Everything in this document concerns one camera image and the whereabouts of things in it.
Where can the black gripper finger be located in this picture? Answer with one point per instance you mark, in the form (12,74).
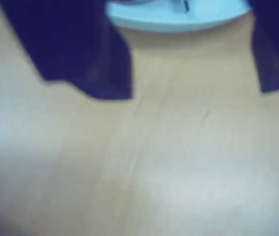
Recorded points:
(277,49)
(68,41)

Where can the light green round bowl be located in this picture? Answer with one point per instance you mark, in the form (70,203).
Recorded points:
(159,20)

